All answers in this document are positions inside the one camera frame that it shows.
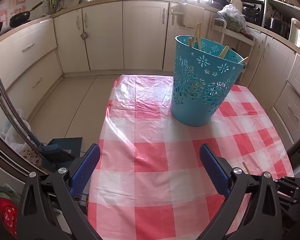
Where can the white kitchen cabinets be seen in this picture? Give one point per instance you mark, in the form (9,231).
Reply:
(126,35)

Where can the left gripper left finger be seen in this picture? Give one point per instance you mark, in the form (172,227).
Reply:
(48,209)

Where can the white storage trolley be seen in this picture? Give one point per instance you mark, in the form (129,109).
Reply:
(241,44)

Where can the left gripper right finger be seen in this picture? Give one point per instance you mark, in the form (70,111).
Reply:
(262,217)

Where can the black wok on counter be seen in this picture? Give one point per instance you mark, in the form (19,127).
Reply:
(22,17)

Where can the blue perforated plastic basket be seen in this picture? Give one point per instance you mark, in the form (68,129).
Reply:
(201,79)

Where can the green vegetable bag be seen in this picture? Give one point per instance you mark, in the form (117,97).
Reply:
(234,19)

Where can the red bag on floor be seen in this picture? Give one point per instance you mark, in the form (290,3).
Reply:
(8,215)

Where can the blue box on floor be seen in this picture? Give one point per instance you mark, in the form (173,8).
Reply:
(60,152)

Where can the red white checkered tablecloth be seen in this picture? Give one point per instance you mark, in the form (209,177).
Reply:
(149,182)

